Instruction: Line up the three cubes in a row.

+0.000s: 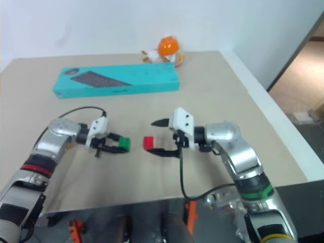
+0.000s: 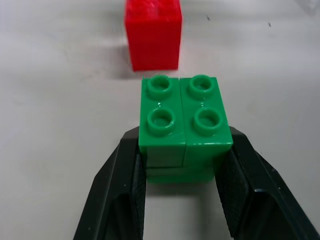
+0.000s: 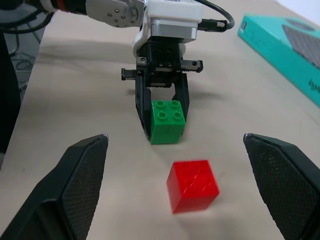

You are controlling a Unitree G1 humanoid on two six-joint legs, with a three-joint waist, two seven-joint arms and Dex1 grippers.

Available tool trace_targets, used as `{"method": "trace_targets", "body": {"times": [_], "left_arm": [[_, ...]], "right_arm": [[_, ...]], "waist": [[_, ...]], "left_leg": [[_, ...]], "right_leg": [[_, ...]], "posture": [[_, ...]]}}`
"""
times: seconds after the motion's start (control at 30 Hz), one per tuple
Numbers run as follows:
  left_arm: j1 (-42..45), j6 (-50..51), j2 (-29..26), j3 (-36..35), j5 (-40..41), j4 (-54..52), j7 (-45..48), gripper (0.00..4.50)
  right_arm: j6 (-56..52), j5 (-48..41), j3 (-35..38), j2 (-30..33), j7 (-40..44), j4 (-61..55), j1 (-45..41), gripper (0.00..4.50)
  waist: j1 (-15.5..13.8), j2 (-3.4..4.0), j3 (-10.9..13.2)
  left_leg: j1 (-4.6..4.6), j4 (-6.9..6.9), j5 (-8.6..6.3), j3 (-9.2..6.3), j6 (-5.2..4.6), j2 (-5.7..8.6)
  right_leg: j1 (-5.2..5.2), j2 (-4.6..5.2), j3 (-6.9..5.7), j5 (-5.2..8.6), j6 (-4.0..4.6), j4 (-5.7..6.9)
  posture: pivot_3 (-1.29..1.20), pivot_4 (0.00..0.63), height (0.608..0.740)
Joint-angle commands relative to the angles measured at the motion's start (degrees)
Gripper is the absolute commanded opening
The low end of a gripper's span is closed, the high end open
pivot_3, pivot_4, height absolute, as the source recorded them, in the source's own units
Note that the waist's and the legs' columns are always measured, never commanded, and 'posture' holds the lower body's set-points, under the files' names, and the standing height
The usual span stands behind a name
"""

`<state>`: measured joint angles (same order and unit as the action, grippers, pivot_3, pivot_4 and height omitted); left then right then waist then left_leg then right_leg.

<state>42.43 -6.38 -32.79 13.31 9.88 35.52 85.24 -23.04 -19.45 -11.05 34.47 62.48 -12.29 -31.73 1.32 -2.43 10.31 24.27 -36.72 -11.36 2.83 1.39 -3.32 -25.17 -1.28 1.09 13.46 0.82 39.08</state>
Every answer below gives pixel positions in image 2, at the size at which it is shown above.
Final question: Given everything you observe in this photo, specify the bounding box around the red plastic cube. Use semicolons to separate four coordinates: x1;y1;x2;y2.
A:
124;0;183;72

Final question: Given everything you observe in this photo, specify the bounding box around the green studded brick cube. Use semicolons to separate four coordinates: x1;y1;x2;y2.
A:
138;74;234;184

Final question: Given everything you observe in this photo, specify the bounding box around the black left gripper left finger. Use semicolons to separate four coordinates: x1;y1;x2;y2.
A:
72;126;147;240

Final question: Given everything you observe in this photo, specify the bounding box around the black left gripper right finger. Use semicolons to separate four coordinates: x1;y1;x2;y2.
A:
215;126;320;240

